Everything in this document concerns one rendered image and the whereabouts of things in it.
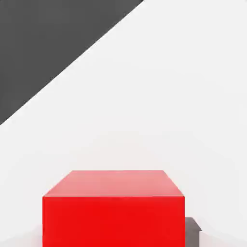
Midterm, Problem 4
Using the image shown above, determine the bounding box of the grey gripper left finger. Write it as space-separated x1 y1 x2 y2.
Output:
3 225 43 247

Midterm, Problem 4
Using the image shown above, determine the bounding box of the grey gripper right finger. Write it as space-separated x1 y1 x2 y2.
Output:
184 217 240 247

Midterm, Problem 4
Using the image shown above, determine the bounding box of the small red cube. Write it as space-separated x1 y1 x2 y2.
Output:
42 169 186 247

